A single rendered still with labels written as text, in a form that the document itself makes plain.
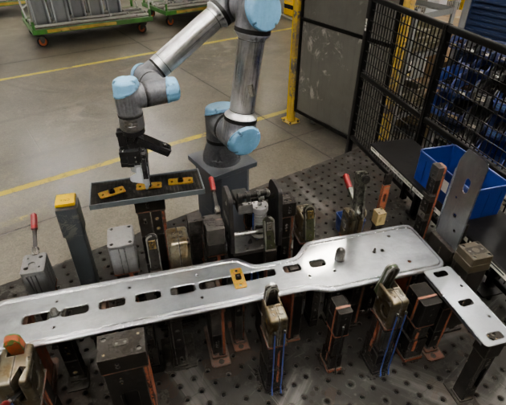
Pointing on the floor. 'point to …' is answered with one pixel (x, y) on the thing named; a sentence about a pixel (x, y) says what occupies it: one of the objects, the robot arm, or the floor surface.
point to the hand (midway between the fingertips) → (148, 182)
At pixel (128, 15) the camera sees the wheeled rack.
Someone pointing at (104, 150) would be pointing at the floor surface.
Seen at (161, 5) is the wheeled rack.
